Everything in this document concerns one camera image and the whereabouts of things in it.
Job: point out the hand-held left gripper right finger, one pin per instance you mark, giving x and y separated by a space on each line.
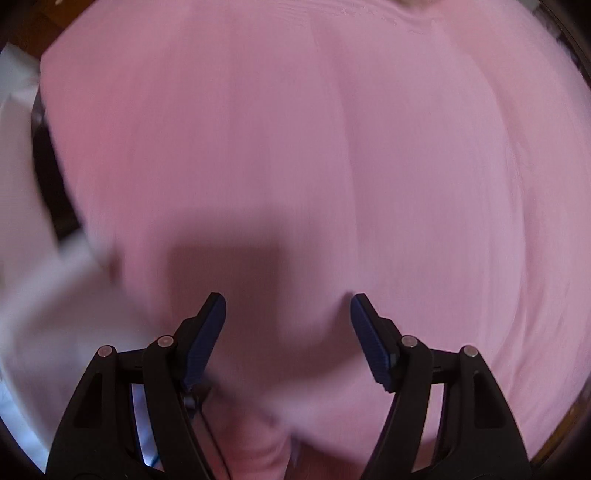
369 341

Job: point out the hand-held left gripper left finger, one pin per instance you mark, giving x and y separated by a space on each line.
205 341

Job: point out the person's pink pants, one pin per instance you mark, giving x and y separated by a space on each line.
258 457

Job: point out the pink bed blanket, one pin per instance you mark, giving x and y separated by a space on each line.
300 138

